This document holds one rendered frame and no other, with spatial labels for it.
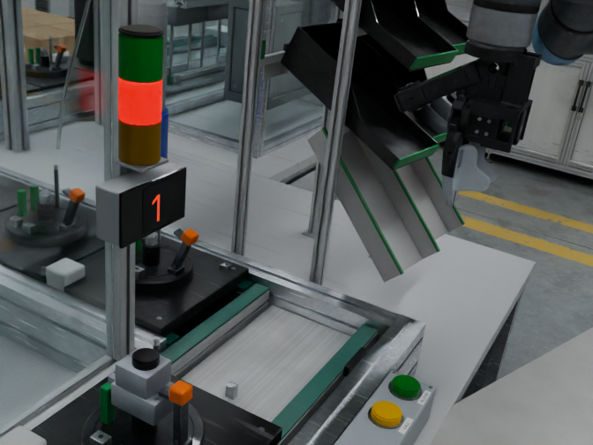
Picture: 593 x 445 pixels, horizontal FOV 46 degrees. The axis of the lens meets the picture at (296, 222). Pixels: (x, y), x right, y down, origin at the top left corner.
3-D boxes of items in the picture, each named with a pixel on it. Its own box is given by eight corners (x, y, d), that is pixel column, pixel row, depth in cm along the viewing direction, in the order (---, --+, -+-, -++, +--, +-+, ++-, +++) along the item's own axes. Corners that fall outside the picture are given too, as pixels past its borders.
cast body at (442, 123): (453, 134, 133) (475, 105, 129) (442, 139, 130) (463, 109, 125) (421, 106, 135) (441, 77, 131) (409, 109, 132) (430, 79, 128)
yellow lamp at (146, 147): (168, 158, 86) (169, 120, 84) (141, 169, 82) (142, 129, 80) (137, 148, 88) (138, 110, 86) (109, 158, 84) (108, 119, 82)
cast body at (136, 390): (179, 406, 81) (181, 356, 78) (153, 427, 77) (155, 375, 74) (123, 378, 84) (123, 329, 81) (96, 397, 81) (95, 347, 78)
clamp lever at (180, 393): (192, 439, 80) (193, 384, 77) (182, 449, 78) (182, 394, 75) (168, 427, 81) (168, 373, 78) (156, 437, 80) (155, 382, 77)
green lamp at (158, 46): (171, 78, 82) (172, 35, 80) (143, 85, 78) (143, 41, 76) (138, 69, 84) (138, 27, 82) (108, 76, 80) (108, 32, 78)
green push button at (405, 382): (422, 392, 100) (424, 380, 99) (412, 407, 97) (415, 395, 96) (396, 381, 101) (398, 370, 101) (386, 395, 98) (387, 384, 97)
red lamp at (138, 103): (170, 119, 84) (171, 79, 82) (142, 128, 80) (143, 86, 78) (138, 109, 86) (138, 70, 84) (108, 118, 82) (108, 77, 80)
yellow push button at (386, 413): (404, 419, 94) (407, 407, 93) (393, 436, 91) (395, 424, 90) (377, 407, 96) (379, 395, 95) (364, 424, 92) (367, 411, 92)
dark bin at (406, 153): (432, 154, 122) (456, 123, 118) (392, 170, 113) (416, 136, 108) (325, 55, 131) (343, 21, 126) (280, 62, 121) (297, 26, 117)
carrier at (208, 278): (248, 278, 124) (253, 214, 119) (160, 340, 105) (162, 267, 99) (142, 237, 134) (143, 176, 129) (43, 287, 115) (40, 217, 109)
